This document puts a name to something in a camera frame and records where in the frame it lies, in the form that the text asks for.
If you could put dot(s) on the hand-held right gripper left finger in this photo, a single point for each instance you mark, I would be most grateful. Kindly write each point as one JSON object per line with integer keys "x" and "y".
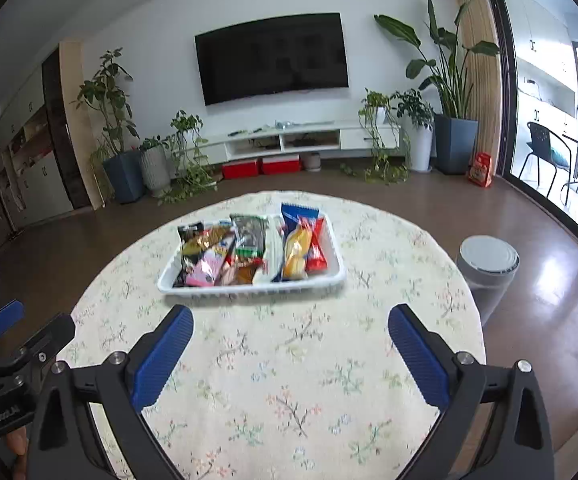
{"x": 161, "y": 360}

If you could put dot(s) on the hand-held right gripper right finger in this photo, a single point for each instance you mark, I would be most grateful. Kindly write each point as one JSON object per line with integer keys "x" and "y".
{"x": 419, "y": 355}

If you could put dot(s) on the white plastic tray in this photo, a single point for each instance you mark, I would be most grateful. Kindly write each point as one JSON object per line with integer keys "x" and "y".
{"x": 219, "y": 294}

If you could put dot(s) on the pink snack packet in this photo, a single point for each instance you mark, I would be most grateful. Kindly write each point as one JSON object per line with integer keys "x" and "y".
{"x": 204, "y": 270}

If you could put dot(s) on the brown patterned candy wrapper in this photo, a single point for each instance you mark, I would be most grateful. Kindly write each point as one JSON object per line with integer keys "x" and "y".
{"x": 204, "y": 246}

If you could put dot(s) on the small black snack packet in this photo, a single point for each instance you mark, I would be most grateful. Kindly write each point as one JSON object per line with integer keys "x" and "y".
{"x": 190, "y": 231}

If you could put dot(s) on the red chocolate ball packet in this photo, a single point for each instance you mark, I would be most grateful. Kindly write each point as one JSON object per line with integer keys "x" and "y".
{"x": 317, "y": 255}

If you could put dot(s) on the long white snack packet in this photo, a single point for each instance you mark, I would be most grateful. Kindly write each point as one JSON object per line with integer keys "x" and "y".
{"x": 271, "y": 255}

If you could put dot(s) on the clear green-edged seed packet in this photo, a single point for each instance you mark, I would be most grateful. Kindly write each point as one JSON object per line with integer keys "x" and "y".
{"x": 249, "y": 235}

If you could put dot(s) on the orange cartoon snack packet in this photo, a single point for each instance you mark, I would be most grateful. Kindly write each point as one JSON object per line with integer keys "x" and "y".
{"x": 296, "y": 255}

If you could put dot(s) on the dark blue snack packet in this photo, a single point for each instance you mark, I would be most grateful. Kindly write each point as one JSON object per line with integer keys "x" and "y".
{"x": 294, "y": 212}

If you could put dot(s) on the person's left hand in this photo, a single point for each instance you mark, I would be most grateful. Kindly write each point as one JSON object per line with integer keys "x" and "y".
{"x": 17, "y": 442}

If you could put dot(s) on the floral tablecloth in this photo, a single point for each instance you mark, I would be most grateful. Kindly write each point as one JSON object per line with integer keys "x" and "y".
{"x": 269, "y": 350}

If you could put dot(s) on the grey round trash can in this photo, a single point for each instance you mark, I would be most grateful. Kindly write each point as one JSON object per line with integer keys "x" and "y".
{"x": 484, "y": 260}

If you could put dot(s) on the white storage cabinet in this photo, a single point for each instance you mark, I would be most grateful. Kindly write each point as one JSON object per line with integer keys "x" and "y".
{"x": 44, "y": 180}

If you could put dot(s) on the tall plant in blue pot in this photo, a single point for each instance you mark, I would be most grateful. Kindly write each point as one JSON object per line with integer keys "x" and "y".
{"x": 124, "y": 175}

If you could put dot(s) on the plant in grey ribbed pot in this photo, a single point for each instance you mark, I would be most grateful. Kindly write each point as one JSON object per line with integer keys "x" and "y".
{"x": 155, "y": 170}

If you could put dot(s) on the red paper bag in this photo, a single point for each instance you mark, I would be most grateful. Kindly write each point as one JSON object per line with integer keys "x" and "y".
{"x": 480, "y": 170}

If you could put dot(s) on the plant in tall white pot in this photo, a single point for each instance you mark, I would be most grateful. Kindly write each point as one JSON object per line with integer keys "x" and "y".
{"x": 421, "y": 145}

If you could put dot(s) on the large-leaf plant in dark pot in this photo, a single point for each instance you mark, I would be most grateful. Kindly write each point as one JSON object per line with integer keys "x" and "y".
{"x": 455, "y": 145}

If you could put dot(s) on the small grey pot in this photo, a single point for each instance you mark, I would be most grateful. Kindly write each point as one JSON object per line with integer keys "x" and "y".
{"x": 311, "y": 162}

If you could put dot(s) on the white floating media console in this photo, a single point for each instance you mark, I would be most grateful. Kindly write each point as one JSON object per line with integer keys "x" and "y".
{"x": 364, "y": 137}

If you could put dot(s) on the vine plant in white pot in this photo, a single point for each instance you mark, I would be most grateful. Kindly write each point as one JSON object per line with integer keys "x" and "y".
{"x": 186, "y": 122}

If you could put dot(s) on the trailing plant in small pot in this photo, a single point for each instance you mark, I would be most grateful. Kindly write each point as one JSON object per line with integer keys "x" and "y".
{"x": 380, "y": 115}

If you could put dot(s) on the black metal balcony chair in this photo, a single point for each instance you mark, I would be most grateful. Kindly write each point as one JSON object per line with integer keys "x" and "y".
{"x": 541, "y": 137}

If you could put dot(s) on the beige curtain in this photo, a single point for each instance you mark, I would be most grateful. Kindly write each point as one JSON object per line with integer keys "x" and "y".
{"x": 484, "y": 100}

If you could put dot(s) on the small blue-grey object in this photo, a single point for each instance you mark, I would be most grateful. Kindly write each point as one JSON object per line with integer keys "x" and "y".
{"x": 284, "y": 124}

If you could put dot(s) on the black framed glass door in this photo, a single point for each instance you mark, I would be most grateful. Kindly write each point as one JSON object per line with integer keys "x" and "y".
{"x": 499, "y": 85}

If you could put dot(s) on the white balcony cabinet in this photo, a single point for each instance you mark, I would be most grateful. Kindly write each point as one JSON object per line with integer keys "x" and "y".
{"x": 544, "y": 35}

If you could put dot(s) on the black wall television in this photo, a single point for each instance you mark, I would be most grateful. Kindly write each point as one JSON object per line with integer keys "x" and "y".
{"x": 269, "y": 60}

